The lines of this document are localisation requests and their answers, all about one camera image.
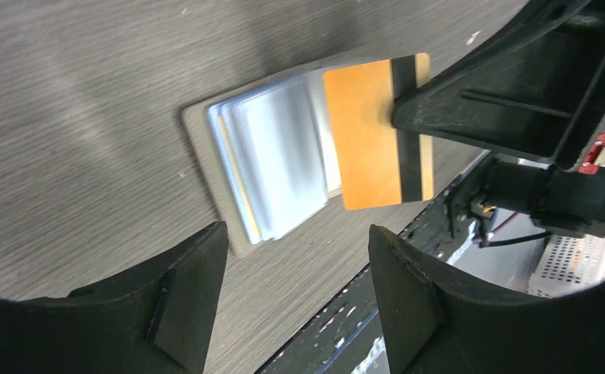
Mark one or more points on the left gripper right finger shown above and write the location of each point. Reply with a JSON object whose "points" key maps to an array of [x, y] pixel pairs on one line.
{"points": [[437, 318]]}

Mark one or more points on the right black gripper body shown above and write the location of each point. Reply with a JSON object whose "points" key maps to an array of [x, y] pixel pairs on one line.
{"points": [[568, 203]]}

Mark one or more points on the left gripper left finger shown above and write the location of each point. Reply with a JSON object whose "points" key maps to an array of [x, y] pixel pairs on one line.
{"points": [[155, 317]]}

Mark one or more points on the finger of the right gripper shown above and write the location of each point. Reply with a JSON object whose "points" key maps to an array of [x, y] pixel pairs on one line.
{"points": [[534, 90]]}

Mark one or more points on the orange card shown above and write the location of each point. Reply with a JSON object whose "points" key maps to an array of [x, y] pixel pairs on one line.
{"points": [[379, 165]]}

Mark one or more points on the grey blue card holder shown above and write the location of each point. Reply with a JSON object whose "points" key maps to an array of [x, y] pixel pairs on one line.
{"points": [[266, 151]]}

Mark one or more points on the white perforated basket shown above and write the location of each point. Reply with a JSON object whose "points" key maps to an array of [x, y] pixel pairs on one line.
{"points": [[568, 265]]}

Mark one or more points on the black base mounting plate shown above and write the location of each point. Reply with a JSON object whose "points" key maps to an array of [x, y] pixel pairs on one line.
{"points": [[345, 335]]}

